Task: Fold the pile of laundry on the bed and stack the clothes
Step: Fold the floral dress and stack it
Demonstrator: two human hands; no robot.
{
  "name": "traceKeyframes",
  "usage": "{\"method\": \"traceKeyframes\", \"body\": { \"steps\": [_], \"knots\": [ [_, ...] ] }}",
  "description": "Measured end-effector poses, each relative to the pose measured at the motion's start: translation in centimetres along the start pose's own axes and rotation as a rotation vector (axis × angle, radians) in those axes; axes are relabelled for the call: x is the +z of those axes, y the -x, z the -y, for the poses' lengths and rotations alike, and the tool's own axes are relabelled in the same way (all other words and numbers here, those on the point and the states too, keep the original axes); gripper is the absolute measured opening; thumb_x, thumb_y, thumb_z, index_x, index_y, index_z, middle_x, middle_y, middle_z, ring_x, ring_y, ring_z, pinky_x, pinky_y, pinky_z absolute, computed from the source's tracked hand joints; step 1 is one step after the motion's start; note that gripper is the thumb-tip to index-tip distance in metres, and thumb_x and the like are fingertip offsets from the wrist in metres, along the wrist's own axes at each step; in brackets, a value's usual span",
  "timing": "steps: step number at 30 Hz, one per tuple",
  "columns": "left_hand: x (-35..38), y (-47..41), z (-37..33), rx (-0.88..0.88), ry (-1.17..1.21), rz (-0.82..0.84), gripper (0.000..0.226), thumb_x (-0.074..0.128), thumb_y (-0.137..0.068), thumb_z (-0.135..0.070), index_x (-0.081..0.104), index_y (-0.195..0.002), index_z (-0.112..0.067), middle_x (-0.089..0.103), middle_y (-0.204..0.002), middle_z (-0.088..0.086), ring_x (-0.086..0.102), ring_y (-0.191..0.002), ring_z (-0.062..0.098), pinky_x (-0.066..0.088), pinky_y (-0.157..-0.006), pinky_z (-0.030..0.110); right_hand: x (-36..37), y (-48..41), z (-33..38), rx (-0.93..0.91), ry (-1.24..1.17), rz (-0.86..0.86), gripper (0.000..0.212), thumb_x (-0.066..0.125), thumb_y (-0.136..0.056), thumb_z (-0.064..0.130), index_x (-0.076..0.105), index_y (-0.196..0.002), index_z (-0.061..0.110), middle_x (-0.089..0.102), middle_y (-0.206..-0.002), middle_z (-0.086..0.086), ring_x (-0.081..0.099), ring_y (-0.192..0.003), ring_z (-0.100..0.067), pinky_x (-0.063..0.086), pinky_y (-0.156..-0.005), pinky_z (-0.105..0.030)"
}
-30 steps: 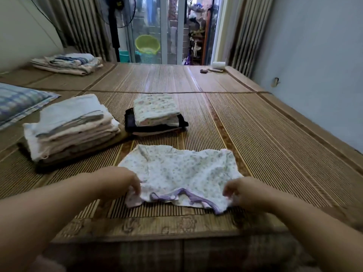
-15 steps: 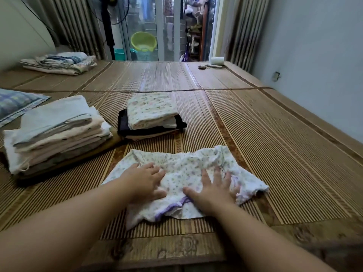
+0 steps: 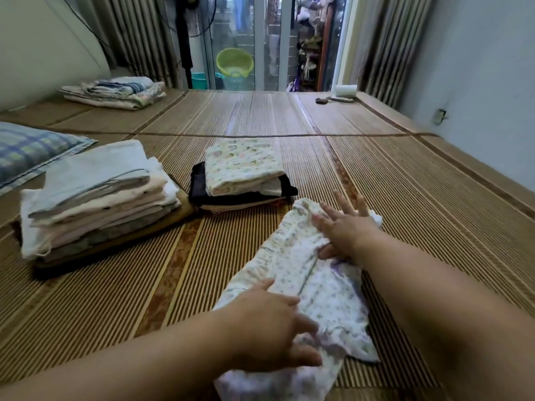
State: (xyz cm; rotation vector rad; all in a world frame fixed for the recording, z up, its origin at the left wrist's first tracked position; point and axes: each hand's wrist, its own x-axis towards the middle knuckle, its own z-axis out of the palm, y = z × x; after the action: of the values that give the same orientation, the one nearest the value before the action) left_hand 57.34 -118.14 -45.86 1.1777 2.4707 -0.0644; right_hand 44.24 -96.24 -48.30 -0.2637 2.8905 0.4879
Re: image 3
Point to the person's right hand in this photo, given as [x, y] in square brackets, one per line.
[351, 234]

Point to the person's left hand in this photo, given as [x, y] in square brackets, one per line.
[263, 330]

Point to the small floral white garment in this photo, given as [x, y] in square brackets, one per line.
[318, 288]

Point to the tan beige garment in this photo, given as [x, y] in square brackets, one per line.
[242, 206]

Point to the white floral print garment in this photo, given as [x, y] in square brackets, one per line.
[242, 163]

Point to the bamboo bed mat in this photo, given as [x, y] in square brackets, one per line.
[251, 117]

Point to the dark grey garment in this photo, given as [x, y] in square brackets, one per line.
[196, 183]

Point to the stack of light clothes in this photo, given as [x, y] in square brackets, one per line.
[29, 234]

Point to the person's right forearm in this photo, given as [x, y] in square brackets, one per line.
[460, 313]

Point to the person's left forearm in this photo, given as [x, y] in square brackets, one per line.
[117, 363]

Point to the small dark object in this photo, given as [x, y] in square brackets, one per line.
[322, 100]

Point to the white paper roll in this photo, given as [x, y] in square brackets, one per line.
[345, 91]

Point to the beige patterned curtain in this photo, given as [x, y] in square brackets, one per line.
[125, 33]
[397, 46]

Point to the cluttered balcony shelf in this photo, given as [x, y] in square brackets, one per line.
[311, 41]

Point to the yellow green basin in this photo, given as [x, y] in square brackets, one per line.
[235, 62]

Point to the small teal bucket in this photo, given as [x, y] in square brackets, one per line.
[199, 81]

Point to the sliding glass balcony door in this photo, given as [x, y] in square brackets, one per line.
[259, 33]

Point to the black standing fan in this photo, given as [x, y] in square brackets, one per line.
[182, 29]

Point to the folded striped blanket stack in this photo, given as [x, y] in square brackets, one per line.
[113, 93]

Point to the blue plaid pillow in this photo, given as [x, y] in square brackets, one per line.
[33, 150]

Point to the cream padded headboard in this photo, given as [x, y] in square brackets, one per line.
[42, 46]

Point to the white wall socket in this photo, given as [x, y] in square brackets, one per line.
[439, 116]

